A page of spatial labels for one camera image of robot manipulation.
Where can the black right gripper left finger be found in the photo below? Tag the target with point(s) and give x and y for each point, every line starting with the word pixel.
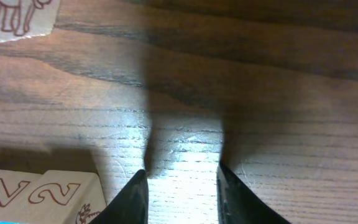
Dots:
pixel 131 204

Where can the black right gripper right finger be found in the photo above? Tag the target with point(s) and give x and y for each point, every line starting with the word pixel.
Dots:
pixel 237 204

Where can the blue 2 block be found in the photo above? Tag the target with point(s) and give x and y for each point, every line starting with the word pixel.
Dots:
pixel 58 197

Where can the red I block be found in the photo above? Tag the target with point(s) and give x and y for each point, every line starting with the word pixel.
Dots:
pixel 12 185

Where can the yellow O block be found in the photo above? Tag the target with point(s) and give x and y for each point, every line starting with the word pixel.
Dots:
pixel 20 19

